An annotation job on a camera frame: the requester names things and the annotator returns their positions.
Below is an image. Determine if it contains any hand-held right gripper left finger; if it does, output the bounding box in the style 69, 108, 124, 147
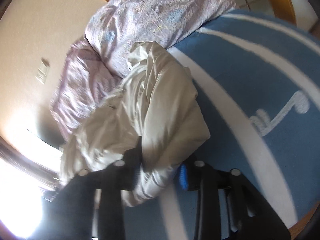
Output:
50, 140, 143, 240

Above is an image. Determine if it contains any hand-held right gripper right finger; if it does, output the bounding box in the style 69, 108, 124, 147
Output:
178, 160, 291, 240

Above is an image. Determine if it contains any beige puffer jacket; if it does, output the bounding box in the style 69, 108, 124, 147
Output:
59, 41, 211, 207

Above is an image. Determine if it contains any blue striped bed blanket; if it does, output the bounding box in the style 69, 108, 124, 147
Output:
92, 9, 320, 240

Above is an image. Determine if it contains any lavender floral pillow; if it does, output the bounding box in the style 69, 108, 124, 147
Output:
84, 0, 237, 78

